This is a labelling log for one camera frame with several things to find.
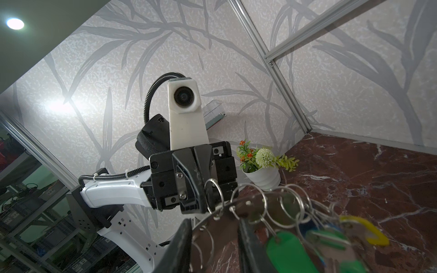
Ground clear plastic wall shelf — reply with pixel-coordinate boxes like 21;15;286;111
202;100;226;130

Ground aluminium frame crossbar back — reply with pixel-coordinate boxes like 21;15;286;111
262;1;383;62

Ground potted artificial flower plant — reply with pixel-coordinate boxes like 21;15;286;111
237;140;300;191

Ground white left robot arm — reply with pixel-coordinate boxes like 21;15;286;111
67;72;237;273

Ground aluminium frame post right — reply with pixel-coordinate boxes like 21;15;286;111
228;0;312;133

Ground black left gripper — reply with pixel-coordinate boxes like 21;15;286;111
141;141;238;214

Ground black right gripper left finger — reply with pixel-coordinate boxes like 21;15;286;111
153;218;192;273

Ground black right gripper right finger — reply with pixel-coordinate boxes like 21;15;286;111
238;218;277;273

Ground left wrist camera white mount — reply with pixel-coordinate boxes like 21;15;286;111
168;77;209;150

